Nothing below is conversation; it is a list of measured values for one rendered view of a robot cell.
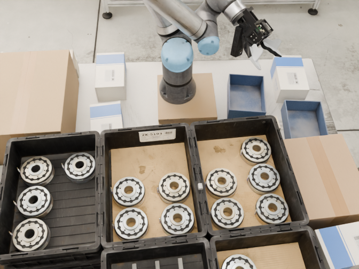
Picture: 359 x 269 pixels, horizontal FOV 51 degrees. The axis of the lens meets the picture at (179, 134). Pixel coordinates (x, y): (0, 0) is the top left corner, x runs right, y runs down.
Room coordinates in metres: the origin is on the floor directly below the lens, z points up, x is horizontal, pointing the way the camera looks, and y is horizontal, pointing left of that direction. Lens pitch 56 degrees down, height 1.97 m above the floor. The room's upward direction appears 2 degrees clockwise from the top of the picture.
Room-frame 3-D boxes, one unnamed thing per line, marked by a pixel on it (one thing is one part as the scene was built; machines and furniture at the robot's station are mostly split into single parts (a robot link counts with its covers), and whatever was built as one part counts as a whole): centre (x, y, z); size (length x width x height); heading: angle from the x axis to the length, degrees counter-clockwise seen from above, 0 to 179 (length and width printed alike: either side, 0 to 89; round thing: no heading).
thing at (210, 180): (0.57, -0.14, 0.86); 0.10 x 0.10 x 0.01
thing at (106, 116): (0.84, 0.28, 0.75); 0.20 x 0.12 x 0.09; 11
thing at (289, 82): (1.14, -0.47, 0.75); 0.20 x 0.12 x 0.09; 1
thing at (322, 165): (0.61, -0.50, 0.78); 0.30 x 0.22 x 0.16; 9
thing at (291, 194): (0.58, -0.21, 0.87); 0.40 x 0.30 x 0.11; 9
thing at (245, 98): (1.04, -0.28, 0.74); 0.20 x 0.15 x 0.07; 177
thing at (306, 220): (0.58, -0.21, 0.92); 0.40 x 0.30 x 0.02; 9
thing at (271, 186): (0.59, -0.29, 0.86); 0.10 x 0.10 x 0.01
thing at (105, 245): (0.54, 0.09, 0.92); 0.40 x 0.30 x 0.02; 9
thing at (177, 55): (1.03, 0.02, 0.95); 0.13 x 0.12 x 0.14; 3
